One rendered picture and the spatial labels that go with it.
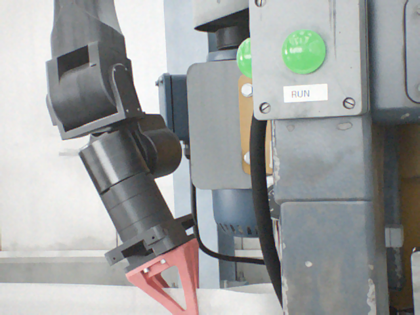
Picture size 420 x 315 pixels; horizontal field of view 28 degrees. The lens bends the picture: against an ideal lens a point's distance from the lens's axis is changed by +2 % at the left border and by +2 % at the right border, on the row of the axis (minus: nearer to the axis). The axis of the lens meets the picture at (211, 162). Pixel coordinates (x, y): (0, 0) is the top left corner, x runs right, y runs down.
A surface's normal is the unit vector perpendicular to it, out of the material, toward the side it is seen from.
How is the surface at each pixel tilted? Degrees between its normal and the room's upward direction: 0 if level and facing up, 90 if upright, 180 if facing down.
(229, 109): 90
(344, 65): 90
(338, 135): 90
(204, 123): 90
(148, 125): 76
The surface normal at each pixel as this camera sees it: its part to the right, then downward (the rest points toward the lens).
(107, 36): 0.83, -0.28
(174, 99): 0.15, 0.04
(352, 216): -0.30, 0.07
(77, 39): -0.50, -0.23
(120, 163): 0.23, -0.22
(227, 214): -0.76, 0.09
